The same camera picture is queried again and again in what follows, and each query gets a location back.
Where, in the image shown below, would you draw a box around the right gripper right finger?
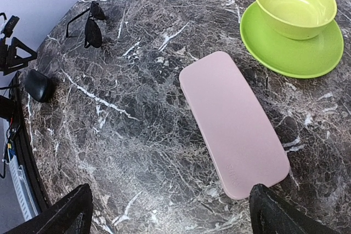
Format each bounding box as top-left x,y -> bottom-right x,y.
249,184 -> 337,233

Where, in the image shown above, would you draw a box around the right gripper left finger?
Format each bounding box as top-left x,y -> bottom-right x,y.
8,184 -> 93,233

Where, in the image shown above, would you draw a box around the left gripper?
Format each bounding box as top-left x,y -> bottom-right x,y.
1,37 -> 37,75

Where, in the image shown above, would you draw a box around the pink glasses case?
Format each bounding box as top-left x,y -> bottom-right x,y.
179,51 -> 290,200

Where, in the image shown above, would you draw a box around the black sunglasses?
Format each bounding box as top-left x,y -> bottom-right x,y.
66,1 -> 107,48

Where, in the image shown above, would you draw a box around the black glasses case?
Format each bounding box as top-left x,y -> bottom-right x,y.
24,69 -> 55,102

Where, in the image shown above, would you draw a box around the green plate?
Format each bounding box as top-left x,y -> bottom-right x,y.
240,2 -> 344,79

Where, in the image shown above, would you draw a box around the green bowl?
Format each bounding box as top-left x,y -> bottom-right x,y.
255,0 -> 337,40

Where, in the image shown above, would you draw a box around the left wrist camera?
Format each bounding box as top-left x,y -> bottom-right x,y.
1,12 -> 20,38

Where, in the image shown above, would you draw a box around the white slotted cable duct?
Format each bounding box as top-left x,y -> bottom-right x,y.
9,157 -> 38,221

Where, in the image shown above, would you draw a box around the black front rail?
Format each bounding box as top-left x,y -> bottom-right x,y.
9,71 -> 51,213

